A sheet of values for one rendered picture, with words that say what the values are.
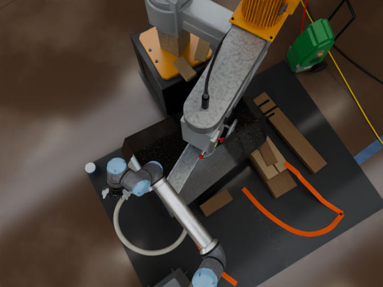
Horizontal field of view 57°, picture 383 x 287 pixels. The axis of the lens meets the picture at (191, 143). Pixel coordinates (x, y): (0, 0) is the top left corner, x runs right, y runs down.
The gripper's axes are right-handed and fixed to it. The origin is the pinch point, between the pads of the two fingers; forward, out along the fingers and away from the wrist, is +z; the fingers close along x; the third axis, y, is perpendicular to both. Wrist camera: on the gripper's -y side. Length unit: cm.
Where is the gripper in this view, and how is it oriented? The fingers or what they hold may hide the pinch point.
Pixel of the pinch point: (115, 194)
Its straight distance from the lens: 205.1
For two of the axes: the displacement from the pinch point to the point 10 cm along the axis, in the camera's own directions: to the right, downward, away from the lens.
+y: 0.2, 8.2, -5.7
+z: -1.8, 5.6, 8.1
